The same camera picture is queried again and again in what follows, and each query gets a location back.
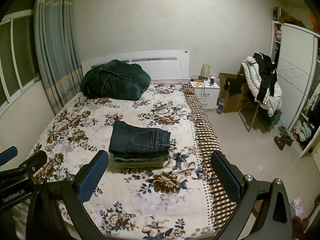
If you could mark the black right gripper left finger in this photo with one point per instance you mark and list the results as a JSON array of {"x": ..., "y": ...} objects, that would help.
[{"x": 44, "y": 219}]

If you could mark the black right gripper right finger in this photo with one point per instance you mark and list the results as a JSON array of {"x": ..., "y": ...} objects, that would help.
[{"x": 274, "y": 217}]

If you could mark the dark blue denim jeans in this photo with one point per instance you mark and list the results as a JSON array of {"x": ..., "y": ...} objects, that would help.
[{"x": 131, "y": 141}]

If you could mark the checkered bed sheet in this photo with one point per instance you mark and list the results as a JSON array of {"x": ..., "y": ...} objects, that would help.
[{"x": 219, "y": 206}]

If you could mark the dark shoes on floor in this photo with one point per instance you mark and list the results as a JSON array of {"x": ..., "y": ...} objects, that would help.
[{"x": 283, "y": 139}]

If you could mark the folded grey pants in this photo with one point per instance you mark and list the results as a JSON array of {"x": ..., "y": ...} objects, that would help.
[{"x": 140, "y": 162}]

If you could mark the floral fleece bed blanket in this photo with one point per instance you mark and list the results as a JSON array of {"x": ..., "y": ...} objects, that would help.
[{"x": 155, "y": 186}]

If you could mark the metal folding chair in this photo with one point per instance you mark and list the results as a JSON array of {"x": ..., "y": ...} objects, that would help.
[{"x": 249, "y": 113}]

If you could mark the plastic water bottle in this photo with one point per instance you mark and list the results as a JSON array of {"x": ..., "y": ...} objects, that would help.
[{"x": 220, "y": 105}]

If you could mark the brown cardboard box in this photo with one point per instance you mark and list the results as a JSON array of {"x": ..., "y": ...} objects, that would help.
[{"x": 234, "y": 89}]

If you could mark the white nightstand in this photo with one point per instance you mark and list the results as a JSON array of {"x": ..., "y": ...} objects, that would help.
[{"x": 207, "y": 93}]

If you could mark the green plaid curtain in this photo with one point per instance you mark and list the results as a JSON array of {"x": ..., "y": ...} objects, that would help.
[{"x": 60, "y": 69}]

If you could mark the dark green folded quilt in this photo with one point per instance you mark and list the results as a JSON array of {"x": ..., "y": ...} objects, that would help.
[{"x": 117, "y": 80}]

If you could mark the black cup on nightstand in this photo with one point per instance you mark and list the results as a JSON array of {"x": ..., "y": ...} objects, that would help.
[{"x": 212, "y": 80}]

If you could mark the white padded jacket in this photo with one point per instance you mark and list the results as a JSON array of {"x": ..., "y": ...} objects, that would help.
[{"x": 271, "y": 103}]

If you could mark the black garment on chair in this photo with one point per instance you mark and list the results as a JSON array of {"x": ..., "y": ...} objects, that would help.
[{"x": 268, "y": 74}]

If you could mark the beige table lamp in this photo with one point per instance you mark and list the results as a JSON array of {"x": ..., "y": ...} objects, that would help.
[{"x": 205, "y": 71}]

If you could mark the white wardrobe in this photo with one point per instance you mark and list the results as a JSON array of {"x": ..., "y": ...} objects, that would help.
[{"x": 296, "y": 50}]

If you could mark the white bed headboard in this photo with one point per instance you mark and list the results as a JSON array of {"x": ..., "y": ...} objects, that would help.
[{"x": 161, "y": 65}]

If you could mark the window with white frame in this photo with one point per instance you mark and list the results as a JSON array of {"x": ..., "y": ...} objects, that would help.
[{"x": 18, "y": 60}]

